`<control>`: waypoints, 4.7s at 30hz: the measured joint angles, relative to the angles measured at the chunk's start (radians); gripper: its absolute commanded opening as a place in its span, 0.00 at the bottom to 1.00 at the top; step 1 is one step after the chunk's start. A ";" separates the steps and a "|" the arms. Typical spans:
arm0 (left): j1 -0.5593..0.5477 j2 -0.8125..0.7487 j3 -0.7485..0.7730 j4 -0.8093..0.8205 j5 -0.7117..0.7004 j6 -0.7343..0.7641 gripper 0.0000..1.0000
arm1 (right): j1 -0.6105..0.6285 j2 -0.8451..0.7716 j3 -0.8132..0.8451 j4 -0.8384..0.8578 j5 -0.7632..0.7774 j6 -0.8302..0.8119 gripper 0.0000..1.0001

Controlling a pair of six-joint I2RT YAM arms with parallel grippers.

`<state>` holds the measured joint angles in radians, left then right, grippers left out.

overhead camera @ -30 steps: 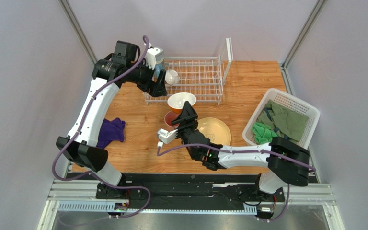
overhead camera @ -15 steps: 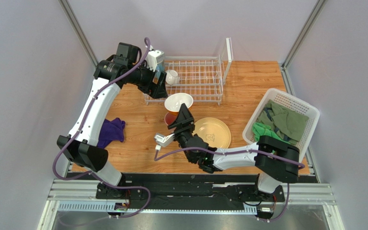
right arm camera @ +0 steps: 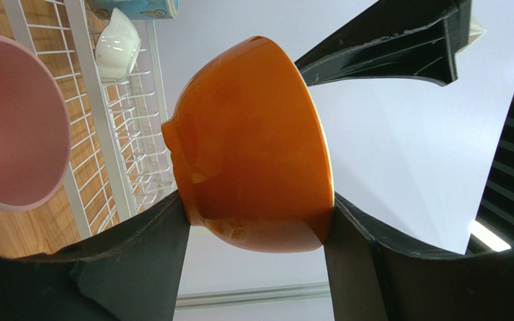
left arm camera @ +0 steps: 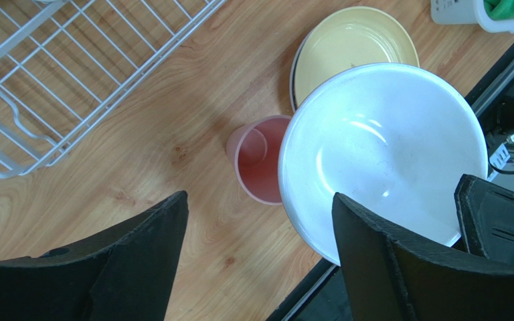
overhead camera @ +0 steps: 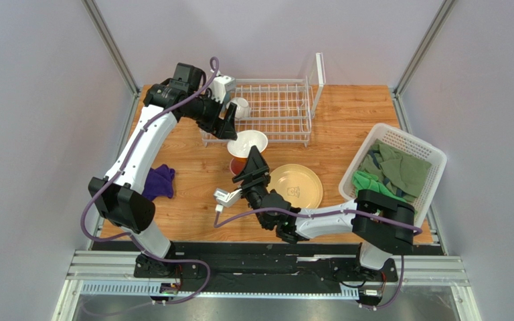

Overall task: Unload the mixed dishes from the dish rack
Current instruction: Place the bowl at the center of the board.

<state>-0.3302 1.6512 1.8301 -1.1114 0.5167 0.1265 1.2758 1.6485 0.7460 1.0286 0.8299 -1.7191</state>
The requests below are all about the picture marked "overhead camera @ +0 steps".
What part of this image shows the orange bowl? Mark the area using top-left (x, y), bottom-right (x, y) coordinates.
top-left (226, 130), bottom-right (268, 172)

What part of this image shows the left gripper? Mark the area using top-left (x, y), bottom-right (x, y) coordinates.
top-left (183, 91), bottom-right (238, 141)

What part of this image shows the bright green towel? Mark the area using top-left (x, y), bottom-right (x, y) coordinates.
top-left (351, 171), bottom-right (395, 197)

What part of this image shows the purple cable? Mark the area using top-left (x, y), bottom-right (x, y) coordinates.
top-left (213, 207), bottom-right (424, 311)
top-left (80, 56), bottom-right (220, 308)

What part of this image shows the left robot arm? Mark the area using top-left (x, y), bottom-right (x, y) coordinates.
top-left (84, 57), bottom-right (238, 277)

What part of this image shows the olive green towel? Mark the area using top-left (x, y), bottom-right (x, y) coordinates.
top-left (357, 141), bottom-right (431, 203)

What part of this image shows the white plastic basket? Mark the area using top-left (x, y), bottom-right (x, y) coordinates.
top-left (339, 123), bottom-right (447, 227)

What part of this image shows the yellow plate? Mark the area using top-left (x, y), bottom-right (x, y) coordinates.
top-left (267, 164), bottom-right (324, 209)

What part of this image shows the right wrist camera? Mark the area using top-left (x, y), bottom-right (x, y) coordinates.
top-left (213, 188), bottom-right (242, 213)

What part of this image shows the small white cup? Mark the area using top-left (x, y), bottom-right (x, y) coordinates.
top-left (228, 97), bottom-right (251, 120)

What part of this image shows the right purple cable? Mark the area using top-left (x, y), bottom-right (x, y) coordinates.
top-left (213, 207), bottom-right (424, 311)

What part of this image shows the purple cloth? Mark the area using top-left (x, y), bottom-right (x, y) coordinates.
top-left (142, 165), bottom-right (176, 201)

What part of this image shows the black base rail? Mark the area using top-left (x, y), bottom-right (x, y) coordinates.
top-left (133, 241), bottom-right (411, 296)

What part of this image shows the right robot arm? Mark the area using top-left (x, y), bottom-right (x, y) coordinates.
top-left (232, 146), bottom-right (422, 273)

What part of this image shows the pink plastic cup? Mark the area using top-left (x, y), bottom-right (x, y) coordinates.
top-left (230, 158), bottom-right (242, 176)

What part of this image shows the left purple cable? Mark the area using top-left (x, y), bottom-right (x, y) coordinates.
top-left (80, 56), bottom-right (220, 308)

